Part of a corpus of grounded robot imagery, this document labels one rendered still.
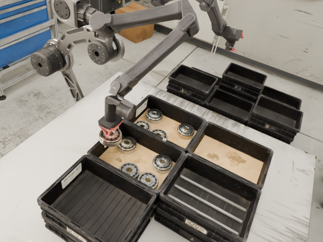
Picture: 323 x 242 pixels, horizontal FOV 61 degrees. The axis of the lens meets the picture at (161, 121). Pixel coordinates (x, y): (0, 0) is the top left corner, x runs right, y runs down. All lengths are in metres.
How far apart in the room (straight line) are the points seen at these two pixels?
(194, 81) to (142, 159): 1.45
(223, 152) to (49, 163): 0.98
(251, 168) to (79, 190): 0.91
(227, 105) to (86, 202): 1.83
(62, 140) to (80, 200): 0.52
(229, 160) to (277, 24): 2.88
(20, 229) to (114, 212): 0.43
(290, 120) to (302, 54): 1.75
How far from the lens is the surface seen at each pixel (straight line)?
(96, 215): 1.28
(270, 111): 2.70
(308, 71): 4.39
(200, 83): 2.73
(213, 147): 1.62
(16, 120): 2.98
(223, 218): 1.37
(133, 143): 1.49
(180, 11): 1.15
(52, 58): 2.02
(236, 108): 2.75
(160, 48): 1.11
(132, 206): 1.30
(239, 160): 1.61
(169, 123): 1.68
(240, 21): 4.27
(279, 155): 1.98
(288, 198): 1.77
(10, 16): 3.06
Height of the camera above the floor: 1.95
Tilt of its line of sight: 42 degrees down
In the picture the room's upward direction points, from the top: 11 degrees clockwise
